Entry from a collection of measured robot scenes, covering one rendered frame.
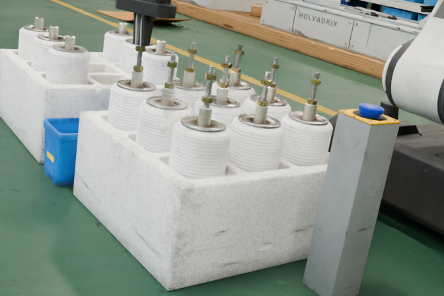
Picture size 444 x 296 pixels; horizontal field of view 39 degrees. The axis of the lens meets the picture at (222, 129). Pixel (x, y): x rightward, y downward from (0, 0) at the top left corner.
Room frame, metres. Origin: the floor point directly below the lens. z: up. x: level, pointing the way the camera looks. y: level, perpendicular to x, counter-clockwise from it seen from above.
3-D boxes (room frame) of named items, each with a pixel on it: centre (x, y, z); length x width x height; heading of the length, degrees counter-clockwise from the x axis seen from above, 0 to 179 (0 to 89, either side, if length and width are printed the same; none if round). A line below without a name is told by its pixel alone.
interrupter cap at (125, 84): (1.16, 0.18, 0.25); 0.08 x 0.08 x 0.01
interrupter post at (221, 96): (1.14, 0.01, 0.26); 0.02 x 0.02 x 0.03
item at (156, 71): (1.55, 0.18, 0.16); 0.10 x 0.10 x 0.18
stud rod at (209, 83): (0.97, 0.03, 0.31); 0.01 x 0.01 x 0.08
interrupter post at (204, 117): (0.97, 0.03, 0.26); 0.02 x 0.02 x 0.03
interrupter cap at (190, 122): (0.97, 0.03, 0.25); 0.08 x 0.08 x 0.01
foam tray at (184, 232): (1.14, 0.01, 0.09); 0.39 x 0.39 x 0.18; 38
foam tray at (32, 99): (1.57, 0.35, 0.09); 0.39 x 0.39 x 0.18; 35
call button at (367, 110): (0.95, -0.23, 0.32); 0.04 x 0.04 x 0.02
